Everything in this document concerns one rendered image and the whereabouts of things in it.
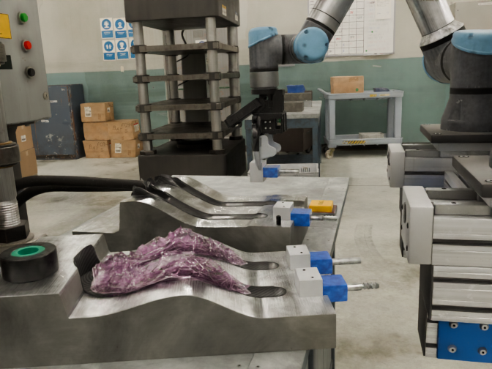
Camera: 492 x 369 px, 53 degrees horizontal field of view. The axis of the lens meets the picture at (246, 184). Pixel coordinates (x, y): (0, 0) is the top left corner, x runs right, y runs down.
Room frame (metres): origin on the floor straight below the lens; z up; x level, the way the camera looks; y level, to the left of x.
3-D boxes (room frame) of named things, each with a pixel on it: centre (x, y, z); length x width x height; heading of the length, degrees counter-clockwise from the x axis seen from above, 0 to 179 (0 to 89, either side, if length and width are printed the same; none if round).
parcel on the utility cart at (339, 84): (6.84, -1.43, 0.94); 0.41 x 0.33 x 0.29; 88
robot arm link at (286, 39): (1.31, -0.16, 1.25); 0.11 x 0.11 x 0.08; 1
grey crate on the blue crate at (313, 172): (4.27, -0.34, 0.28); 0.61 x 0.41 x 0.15; 80
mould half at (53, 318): (0.76, 0.13, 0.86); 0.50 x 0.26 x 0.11; 92
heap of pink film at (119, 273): (0.77, 0.13, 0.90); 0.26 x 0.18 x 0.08; 92
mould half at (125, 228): (1.13, 0.12, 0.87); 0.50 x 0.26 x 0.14; 75
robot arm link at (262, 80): (1.32, -0.06, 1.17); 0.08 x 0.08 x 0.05
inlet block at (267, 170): (1.32, -0.08, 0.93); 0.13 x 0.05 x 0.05; 75
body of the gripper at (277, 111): (1.32, -0.07, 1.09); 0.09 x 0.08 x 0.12; 75
